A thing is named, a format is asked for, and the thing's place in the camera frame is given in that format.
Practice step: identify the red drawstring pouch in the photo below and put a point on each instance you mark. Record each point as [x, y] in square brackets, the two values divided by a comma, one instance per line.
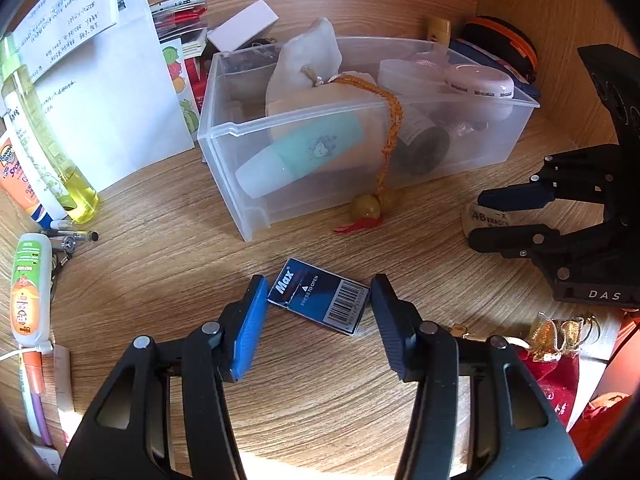
[551, 353]

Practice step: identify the white paper sheets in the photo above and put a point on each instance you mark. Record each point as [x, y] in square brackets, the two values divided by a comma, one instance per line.
[111, 102]

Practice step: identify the purple pen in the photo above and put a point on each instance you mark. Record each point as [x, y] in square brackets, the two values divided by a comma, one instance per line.
[36, 419]

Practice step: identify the orange sunscreen tube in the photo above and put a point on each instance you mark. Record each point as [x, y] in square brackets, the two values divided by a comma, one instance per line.
[15, 183]

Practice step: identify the teal white tube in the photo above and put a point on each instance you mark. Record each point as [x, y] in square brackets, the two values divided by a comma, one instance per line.
[297, 154]

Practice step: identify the white drawstring cloth pouch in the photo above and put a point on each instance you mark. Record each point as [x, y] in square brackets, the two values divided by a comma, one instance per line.
[310, 58]

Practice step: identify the yellow-green spray bottle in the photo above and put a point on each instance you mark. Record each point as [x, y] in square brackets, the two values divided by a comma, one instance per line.
[59, 173]

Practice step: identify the stack of booklets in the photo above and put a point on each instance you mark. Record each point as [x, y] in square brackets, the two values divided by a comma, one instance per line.
[183, 19]

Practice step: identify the pink round kitchen timer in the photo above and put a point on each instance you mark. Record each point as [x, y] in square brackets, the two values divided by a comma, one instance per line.
[480, 82]

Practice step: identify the fruit sticker sheet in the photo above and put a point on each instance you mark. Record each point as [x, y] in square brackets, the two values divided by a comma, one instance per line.
[176, 65]

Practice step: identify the yellow lotion bottle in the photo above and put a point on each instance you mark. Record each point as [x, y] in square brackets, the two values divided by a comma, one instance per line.
[438, 30]

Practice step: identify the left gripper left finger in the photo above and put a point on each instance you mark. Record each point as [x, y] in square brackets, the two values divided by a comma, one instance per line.
[125, 433]

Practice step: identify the white orange glue bottle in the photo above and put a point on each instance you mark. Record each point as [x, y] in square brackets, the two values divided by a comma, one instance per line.
[30, 290]

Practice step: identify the orange marker pen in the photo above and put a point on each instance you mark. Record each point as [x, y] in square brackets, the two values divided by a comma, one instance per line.
[33, 365]

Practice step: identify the pens and nail clipper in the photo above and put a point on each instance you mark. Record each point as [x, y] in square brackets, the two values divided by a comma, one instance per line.
[64, 239]

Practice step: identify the white small box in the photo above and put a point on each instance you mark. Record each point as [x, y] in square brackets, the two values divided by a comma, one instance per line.
[242, 27]

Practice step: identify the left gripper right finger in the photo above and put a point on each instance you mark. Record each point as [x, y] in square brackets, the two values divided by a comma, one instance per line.
[515, 434]

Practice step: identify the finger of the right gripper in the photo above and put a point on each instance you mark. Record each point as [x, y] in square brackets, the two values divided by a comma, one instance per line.
[528, 196]
[530, 241]

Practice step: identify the dark spray bottle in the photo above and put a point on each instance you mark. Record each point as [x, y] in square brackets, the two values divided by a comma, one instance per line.
[422, 145]

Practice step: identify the black orange round case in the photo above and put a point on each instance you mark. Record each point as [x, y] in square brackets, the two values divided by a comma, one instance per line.
[504, 41]

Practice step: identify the white eraser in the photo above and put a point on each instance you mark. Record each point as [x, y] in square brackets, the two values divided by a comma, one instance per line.
[478, 217]

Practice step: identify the clear plastic storage bin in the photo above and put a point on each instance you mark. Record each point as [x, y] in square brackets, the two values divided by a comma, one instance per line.
[234, 125]

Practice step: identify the blue Max staples box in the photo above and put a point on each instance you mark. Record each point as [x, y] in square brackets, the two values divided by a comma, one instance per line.
[320, 296]

